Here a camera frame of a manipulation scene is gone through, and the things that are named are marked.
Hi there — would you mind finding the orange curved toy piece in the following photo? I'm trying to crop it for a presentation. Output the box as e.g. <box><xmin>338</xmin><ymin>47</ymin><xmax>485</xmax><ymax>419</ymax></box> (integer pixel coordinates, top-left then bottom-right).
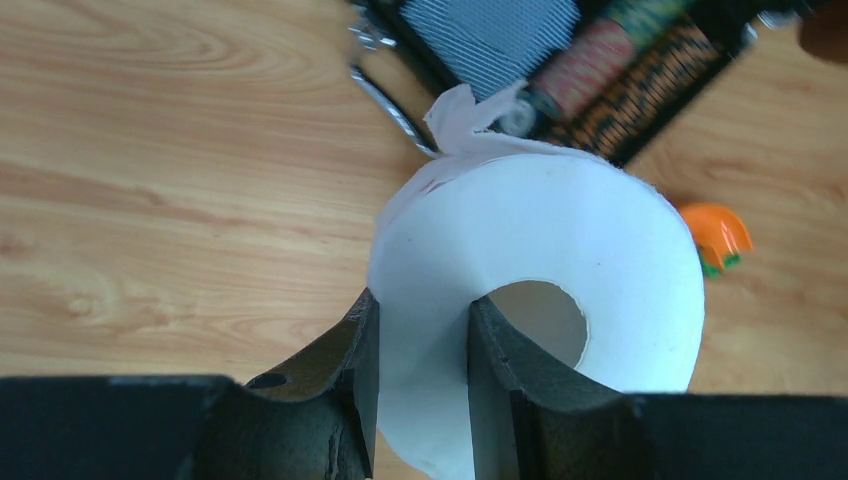
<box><xmin>678</xmin><ymin>203</ymin><xmax>754</xmax><ymax>278</ymax></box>

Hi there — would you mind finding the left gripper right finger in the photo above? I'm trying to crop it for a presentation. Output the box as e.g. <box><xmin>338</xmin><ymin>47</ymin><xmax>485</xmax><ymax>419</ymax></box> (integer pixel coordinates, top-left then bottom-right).
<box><xmin>467</xmin><ymin>298</ymin><xmax>847</xmax><ymax>479</ymax></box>

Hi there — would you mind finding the black poker chip case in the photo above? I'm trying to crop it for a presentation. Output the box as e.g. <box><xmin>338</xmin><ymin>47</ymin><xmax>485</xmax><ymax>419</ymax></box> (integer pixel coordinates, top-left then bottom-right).
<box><xmin>349</xmin><ymin>1</ymin><xmax>815</xmax><ymax>167</ymax></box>

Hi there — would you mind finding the white toilet paper roll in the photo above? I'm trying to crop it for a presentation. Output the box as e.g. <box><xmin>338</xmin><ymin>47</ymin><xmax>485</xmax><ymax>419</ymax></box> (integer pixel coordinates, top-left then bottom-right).
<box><xmin>368</xmin><ymin>85</ymin><xmax>705</xmax><ymax>479</ymax></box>

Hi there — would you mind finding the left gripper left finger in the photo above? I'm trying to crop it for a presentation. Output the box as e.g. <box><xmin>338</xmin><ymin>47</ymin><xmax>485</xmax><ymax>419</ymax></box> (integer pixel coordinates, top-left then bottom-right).
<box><xmin>1</xmin><ymin>291</ymin><xmax>379</xmax><ymax>479</ymax></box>

